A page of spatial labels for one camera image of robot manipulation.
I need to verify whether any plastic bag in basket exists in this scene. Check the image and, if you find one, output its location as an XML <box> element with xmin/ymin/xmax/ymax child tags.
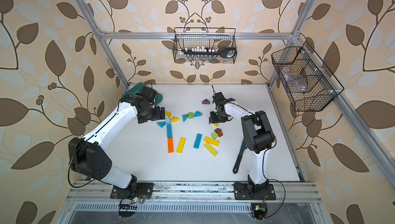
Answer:
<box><xmin>281</xmin><ymin>66</ymin><xmax>308</xmax><ymax>92</ymax></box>

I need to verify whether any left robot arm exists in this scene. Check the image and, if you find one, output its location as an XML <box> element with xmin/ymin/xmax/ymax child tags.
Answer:
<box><xmin>69</xmin><ymin>85</ymin><xmax>166</xmax><ymax>189</ymax></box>

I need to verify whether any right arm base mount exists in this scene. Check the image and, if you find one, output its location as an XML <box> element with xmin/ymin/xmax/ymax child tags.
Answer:
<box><xmin>234</xmin><ymin>176</ymin><xmax>277</xmax><ymax>200</ymax></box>

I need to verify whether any back wire basket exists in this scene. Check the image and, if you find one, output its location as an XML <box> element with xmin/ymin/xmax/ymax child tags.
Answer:
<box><xmin>172</xmin><ymin>27</ymin><xmax>237</xmax><ymax>64</ymax></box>

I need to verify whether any teal long block diagonal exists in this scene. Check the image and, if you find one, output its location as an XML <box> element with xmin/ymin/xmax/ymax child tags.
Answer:
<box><xmin>166</xmin><ymin>124</ymin><xmax>172</xmax><ymax>138</ymax></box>

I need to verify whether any orange rectangular block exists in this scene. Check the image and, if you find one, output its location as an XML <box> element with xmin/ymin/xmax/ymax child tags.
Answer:
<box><xmin>167</xmin><ymin>138</ymin><xmax>174</xmax><ymax>154</ymax></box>

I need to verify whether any teal long block upright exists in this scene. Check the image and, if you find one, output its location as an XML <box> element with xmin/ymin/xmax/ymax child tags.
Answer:
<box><xmin>193</xmin><ymin>133</ymin><xmax>202</xmax><ymax>149</ymax></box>

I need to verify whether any socket set rail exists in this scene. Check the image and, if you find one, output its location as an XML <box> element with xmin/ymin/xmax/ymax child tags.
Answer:
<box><xmin>181</xmin><ymin>48</ymin><xmax>237</xmax><ymax>59</ymax></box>

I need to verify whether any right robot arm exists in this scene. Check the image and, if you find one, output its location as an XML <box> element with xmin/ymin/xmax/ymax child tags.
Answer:
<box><xmin>210</xmin><ymin>92</ymin><xmax>276</xmax><ymax>195</ymax></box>

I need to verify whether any lime yellow rectangular block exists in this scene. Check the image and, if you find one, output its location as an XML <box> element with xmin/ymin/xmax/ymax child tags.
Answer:
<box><xmin>204</xmin><ymin>143</ymin><xmax>218</xmax><ymax>157</ymax></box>

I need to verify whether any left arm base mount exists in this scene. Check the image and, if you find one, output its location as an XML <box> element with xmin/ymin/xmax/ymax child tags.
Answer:
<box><xmin>110</xmin><ymin>176</ymin><xmax>154</xmax><ymax>199</ymax></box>

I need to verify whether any green plastic tool case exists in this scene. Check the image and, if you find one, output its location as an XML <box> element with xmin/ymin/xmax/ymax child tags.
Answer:
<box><xmin>121</xmin><ymin>82</ymin><xmax>163</xmax><ymax>106</ymax></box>

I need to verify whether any wire basket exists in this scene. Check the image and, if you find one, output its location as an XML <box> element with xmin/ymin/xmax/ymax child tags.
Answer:
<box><xmin>271</xmin><ymin>42</ymin><xmax>344</xmax><ymax>112</ymax></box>
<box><xmin>172</xmin><ymin>27</ymin><xmax>237</xmax><ymax>64</ymax></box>

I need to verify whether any brown block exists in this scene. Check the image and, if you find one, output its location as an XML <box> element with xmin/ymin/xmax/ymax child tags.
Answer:
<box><xmin>215</xmin><ymin>128</ymin><xmax>223</xmax><ymax>137</ymax></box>

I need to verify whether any right wire basket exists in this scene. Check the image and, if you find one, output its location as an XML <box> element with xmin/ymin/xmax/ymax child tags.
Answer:
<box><xmin>271</xmin><ymin>42</ymin><xmax>344</xmax><ymax>112</ymax></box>

